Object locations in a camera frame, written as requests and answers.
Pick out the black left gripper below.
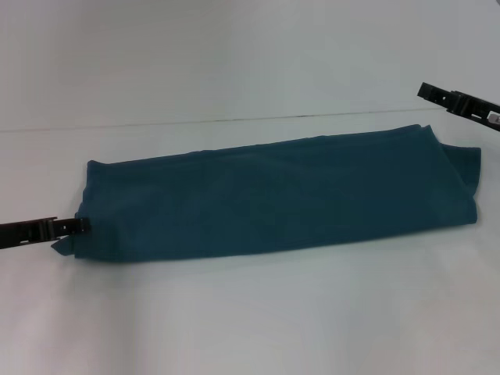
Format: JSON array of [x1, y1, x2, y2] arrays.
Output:
[[0, 216, 92, 250]]

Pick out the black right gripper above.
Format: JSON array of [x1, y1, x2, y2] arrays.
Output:
[[416, 81, 500, 131]]

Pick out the teal FREE print t-shirt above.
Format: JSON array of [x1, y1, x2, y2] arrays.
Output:
[[52, 123, 483, 262]]

